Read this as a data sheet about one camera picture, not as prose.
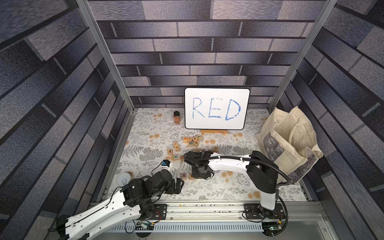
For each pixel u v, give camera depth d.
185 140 0.98
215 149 0.95
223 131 1.01
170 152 0.93
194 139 0.99
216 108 0.95
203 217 0.73
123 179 0.77
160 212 0.74
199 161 0.65
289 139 0.85
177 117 1.06
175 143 0.97
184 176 0.83
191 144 0.97
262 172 0.48
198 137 1.00
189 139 0.99
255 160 0.49
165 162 0.67
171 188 0.63
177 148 0.95
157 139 1.03
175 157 0.90
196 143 0.97
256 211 0.73
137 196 0.49
